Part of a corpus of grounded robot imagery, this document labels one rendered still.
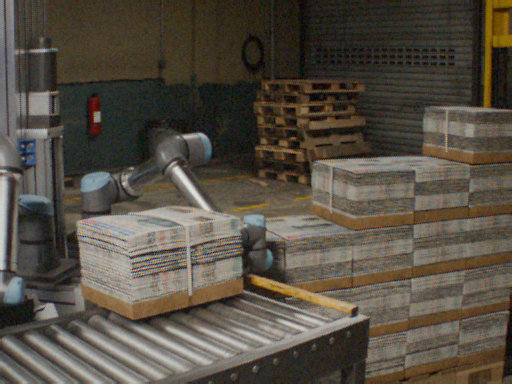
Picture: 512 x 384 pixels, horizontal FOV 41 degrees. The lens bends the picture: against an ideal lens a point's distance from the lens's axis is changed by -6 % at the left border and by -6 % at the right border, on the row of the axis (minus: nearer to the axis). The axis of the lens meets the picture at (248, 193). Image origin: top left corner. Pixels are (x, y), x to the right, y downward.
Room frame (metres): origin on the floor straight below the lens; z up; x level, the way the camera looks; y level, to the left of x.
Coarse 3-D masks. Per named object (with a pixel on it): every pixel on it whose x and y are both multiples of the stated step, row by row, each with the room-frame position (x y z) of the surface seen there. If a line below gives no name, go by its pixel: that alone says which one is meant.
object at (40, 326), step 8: (80, 312) 1.80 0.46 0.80; (88, 312) 1.81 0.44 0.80; (96, 312) 1.81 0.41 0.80; (104, 312) 1.81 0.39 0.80; (40, 320) 1.73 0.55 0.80; (48, 320) 1.73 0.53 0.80; (56, 320) 1.73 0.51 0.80; (64, 320) 1.74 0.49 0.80; (72, 320) 1.74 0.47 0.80; (80, 320) 1.76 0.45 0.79; (88, 320) 1.78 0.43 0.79; (8, 328) 1.66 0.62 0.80; (16, 328) 1.66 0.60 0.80; (24, 328) 1.67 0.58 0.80; (32, 328) 1.67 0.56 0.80; (40, 328) 1.68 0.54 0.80; (64, 328) 1.73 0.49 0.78; (0, 336) 1.61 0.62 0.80; (16, 336) 1.63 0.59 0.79
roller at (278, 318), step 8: (232, 296) 1.97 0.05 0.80; (224, 304) 1.95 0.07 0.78; (232, 304) 1.93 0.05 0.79; (240, 304) 1.91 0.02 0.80; (248, 304) 1.90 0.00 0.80; (248, 312) 1.88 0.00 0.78; (256, 312) 1.86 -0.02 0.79; (264, 312) 1.84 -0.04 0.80; (272, 312) 1.83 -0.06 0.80; (272, 320) 1.81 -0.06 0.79; (280, 320) 1.79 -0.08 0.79; (288, 320) 1.77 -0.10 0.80; (296, 320) 1.77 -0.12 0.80; (296, 328) 1.74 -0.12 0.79; (304, 328) 1.72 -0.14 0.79; (312, 328) 1.71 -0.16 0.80
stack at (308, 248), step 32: (288, 224) 2.82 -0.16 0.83; (320, 224) 2.81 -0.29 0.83; (416, 224) 2.80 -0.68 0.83; (448, 224) 2.85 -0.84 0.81; (288, 256) 2.58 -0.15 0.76; (320, 256) 2.63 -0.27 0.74; (352, 256) 2.70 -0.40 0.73; (384, 256) 2.73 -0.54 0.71; (416, 256) 2.79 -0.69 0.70; (448, 256) 2.86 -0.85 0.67; (256, 288) 2.53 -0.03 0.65; (352, 288) 2.69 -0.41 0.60; (384, 288) 2.73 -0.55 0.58; (416, 288) 2.80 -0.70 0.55; (448, 288) 2.86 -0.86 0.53; (384, 320) 2.74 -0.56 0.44; (384, 352) 2.74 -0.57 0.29; (416, 352) 2.80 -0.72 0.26; (448, 352) 2.87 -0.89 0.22
